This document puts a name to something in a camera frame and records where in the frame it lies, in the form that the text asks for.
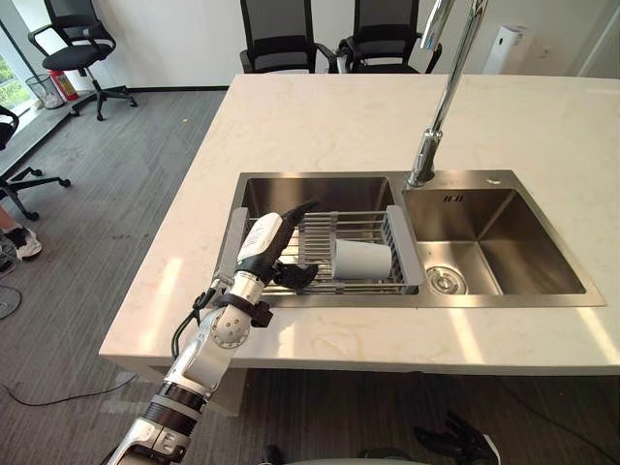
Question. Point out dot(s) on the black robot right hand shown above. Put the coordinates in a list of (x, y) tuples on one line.
[(465, 443)]

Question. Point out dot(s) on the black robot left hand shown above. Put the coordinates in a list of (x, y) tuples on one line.
[(264, 252)]

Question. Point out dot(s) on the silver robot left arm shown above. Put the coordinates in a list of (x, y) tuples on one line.
[(208, 353)]

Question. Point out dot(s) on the round metal sink strainer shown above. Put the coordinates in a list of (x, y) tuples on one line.
[(445, 280)]

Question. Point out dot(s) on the stainless steel double sink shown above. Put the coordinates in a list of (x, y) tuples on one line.
[(508, 242)]

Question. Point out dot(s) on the black mesh office chair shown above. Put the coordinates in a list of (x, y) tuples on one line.
[(6, 128), (276, 29), (382, 24), (77, 54)]

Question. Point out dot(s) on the person's foot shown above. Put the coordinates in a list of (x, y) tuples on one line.
[(29, 247)]

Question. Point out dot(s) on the chrome gooseneck faucet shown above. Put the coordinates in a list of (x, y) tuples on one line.
[(455, 82)]

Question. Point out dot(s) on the red fire extinguisher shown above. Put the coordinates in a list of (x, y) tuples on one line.
[(63, 87)]

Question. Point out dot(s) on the white tower air purifier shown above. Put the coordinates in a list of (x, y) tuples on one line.
[(506, 48)]

